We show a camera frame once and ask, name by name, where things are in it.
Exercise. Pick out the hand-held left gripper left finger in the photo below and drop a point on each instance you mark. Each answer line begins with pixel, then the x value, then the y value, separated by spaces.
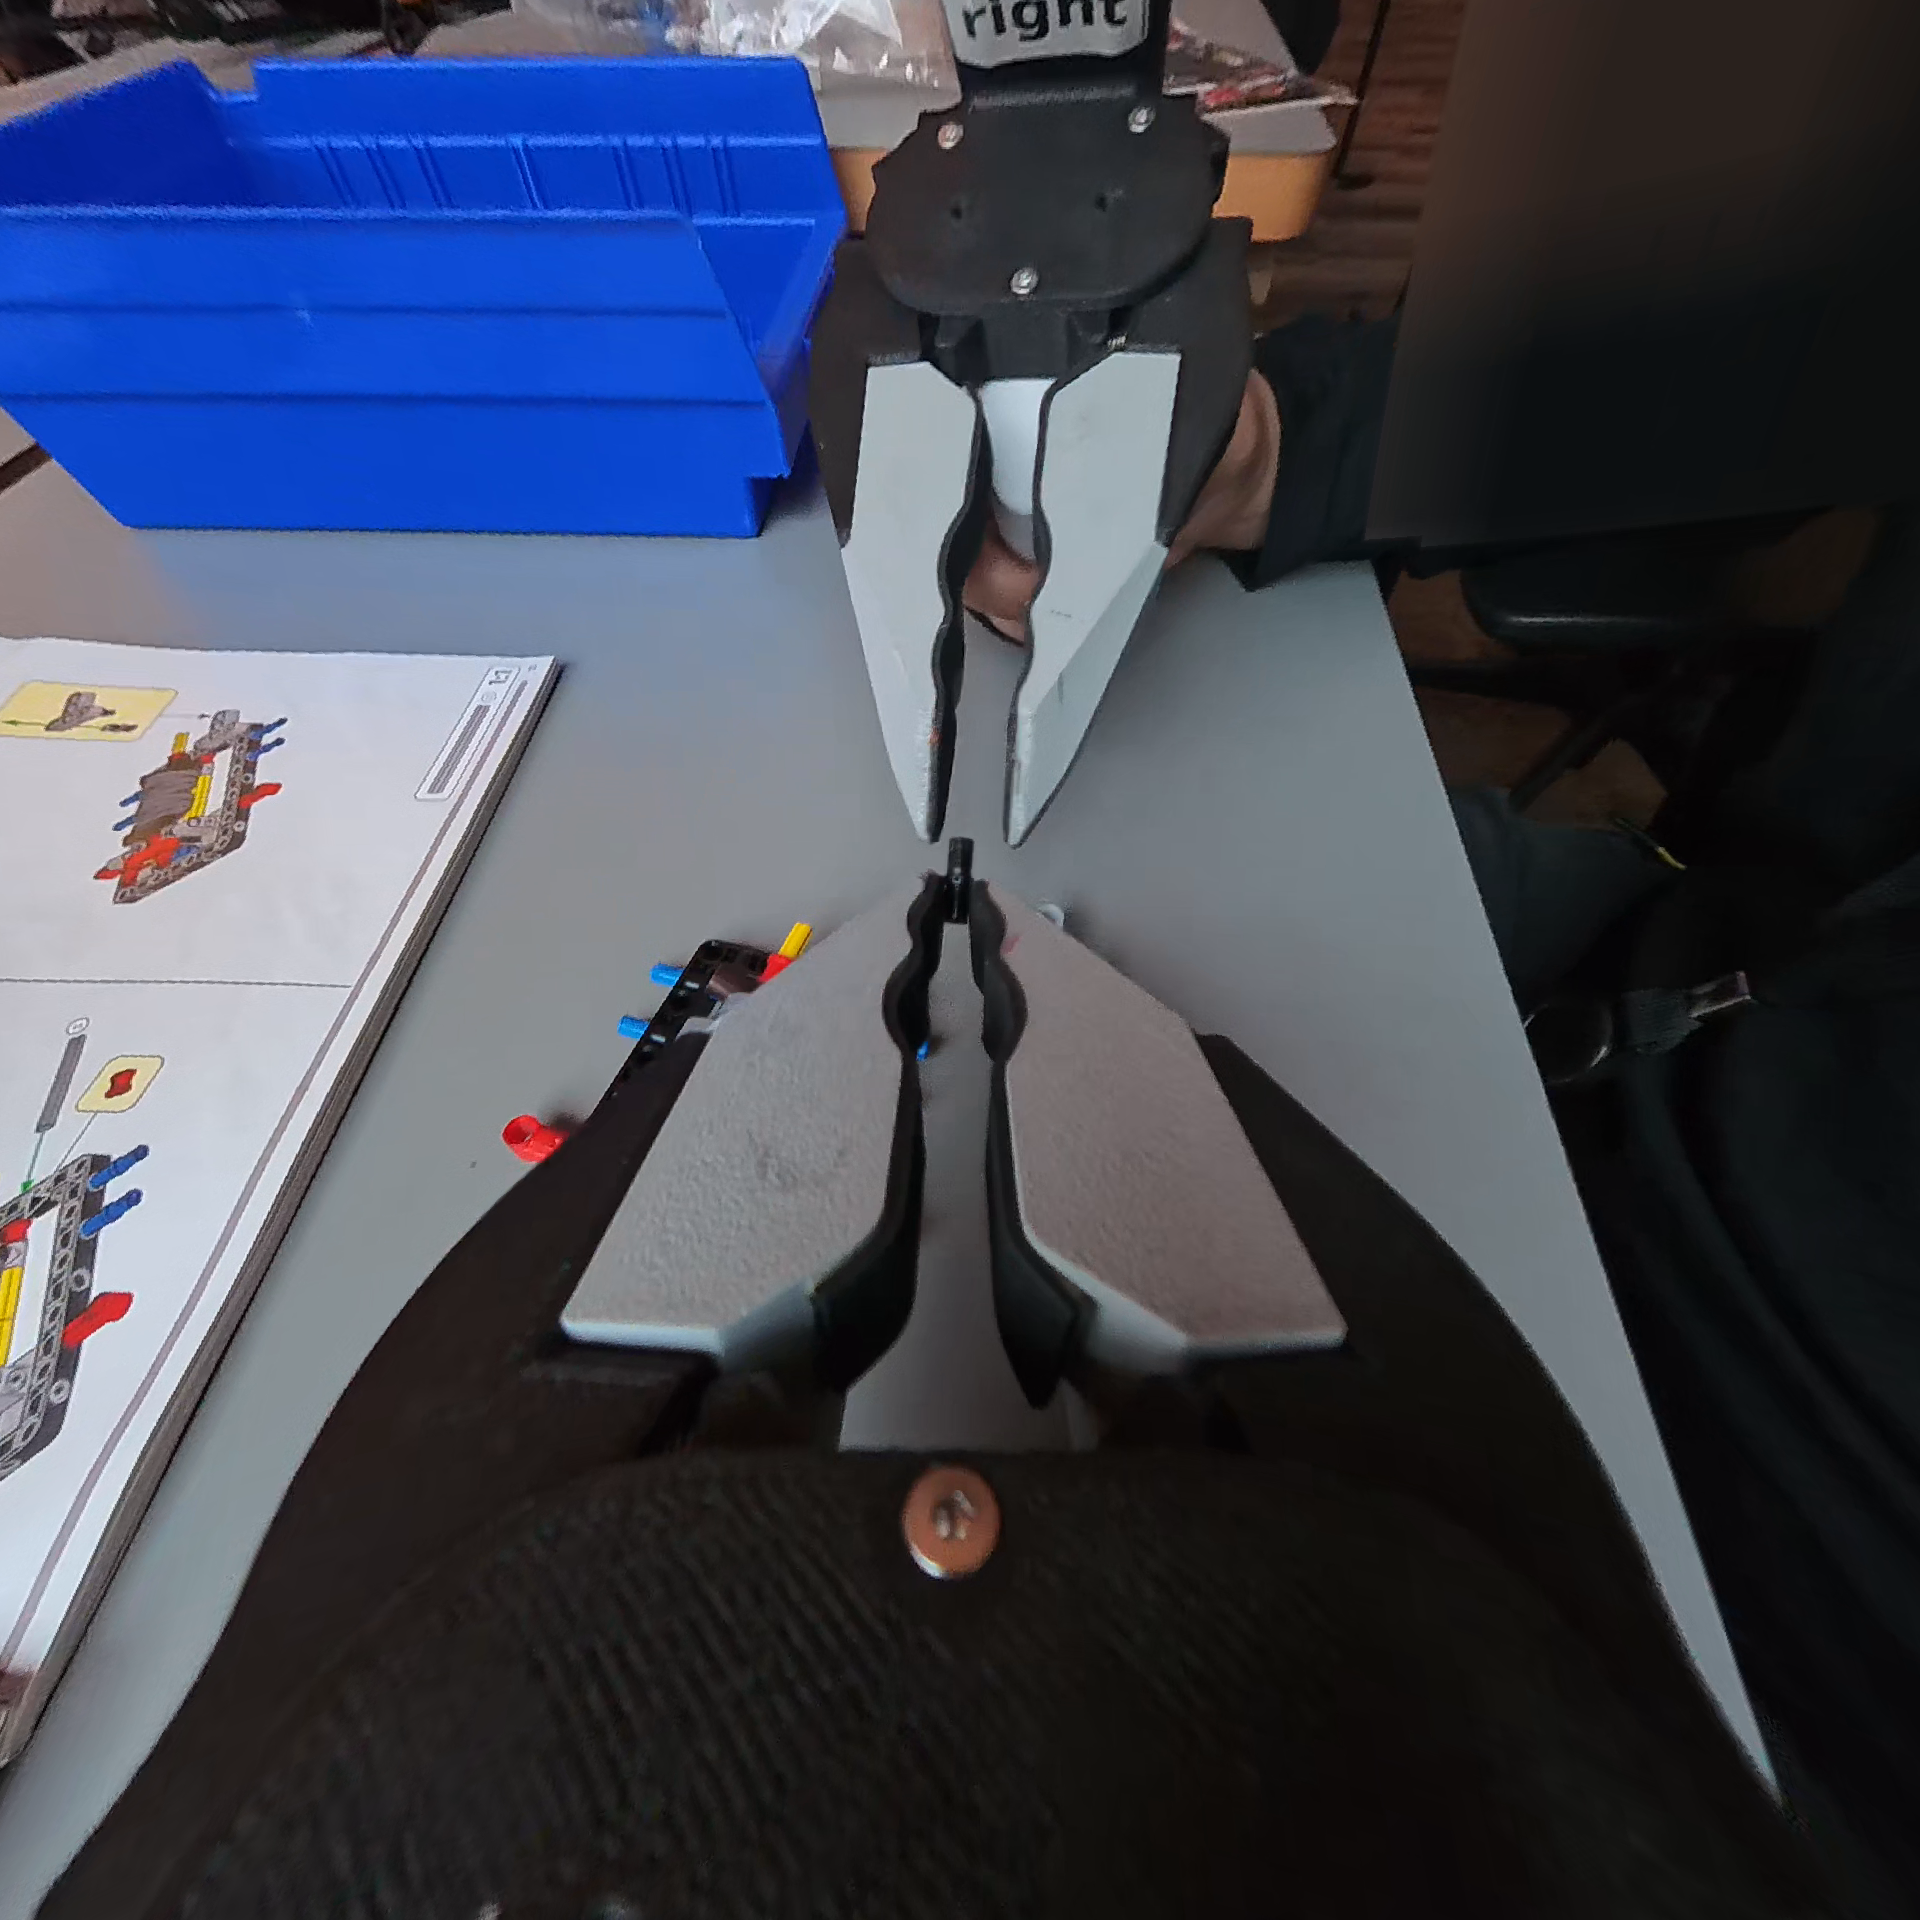
pixel 752 1172

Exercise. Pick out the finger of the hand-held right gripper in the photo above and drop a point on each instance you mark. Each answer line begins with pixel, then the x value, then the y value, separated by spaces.
pixel 1110 509
pixel 906 509

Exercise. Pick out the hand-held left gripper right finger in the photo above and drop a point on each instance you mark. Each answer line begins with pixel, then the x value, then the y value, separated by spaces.
pixel 1158 1172

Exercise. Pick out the black lego pin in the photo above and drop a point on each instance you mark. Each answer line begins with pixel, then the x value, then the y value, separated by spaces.
pixel 958 872

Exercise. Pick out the person's right forearm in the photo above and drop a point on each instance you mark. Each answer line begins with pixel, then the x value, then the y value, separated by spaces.
pixel 1328 451

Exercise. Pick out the lego instruction booklet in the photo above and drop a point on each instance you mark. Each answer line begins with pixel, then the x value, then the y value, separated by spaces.
pixel 302 838

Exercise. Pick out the person's right hand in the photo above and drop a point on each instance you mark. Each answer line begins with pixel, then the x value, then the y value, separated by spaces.
pixel 1238 481

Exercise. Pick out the dark printed packet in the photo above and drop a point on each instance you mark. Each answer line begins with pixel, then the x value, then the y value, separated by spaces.
pixel 1243 61

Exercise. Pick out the clear plastic bags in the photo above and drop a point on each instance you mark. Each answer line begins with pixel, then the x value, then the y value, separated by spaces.
pixel 838 37

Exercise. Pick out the black badge reel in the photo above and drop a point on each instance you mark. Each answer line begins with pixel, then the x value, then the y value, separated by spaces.
pixel 1566 1039

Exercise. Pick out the black office chair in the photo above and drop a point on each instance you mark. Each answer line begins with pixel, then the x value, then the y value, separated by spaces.
pixel 1557 617

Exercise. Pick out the blue plastic bin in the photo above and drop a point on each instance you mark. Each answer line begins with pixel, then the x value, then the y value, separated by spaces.
pixel 374 303

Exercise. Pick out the lego engine frame assembly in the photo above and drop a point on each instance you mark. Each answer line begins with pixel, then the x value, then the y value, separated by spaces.
pixel 702 976

